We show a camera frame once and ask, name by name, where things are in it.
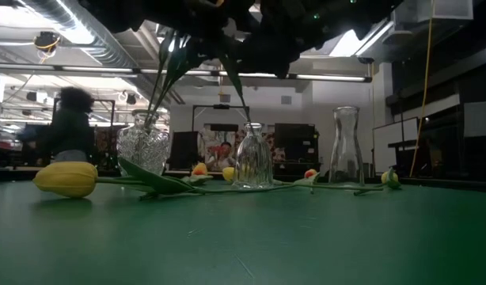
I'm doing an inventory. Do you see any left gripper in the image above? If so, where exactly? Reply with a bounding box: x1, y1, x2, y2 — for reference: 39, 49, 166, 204
234, 22, 308, 79

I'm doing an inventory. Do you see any small ribbed glass vase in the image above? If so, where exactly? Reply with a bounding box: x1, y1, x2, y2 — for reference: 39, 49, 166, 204
231, 121, 275, 190

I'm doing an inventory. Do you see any tall smooth glass carafe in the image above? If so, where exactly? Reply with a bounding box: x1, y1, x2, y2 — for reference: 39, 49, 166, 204
328, 105, 366, 187

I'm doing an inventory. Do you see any yellow artificial tulip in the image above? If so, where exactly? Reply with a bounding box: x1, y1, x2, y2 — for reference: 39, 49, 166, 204
221, 165, 238, 183
379, 168, 402, 190
32, 158, 386, 202

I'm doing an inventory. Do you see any cut crystal glass vase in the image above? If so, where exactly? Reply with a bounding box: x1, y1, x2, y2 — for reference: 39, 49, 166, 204
116, 109, 172, 177

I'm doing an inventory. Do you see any horizontal LED light bar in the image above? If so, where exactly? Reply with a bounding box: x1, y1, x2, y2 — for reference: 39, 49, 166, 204
0, 62, 374, 83

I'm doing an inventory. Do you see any black cabinet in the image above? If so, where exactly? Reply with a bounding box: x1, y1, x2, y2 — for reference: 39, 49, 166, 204
273, 122, 322, 177

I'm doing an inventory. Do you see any patterned cloth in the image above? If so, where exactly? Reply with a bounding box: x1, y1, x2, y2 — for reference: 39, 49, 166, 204
198, 123, 246, 172

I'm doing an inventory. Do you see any black monitor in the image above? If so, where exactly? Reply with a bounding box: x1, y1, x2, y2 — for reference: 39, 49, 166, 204
168, 130, 200, 171

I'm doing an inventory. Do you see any green table mat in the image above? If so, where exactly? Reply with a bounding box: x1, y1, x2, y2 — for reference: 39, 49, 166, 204
0, 176, 486, 285

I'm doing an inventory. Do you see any yellow hanging cable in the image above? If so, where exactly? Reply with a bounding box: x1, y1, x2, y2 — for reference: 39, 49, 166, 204
408, 0, 437, 178

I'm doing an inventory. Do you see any silver ventilation duct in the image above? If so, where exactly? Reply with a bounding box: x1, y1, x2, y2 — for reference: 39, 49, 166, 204
23, 0, 180, 106

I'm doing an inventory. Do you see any white wall panel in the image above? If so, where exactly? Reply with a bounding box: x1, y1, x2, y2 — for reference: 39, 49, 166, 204
463, 100, 486, 139

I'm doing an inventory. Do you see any ceiling mounted black camera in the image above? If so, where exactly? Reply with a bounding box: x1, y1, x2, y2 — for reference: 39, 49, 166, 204
32, 30, 63, 55

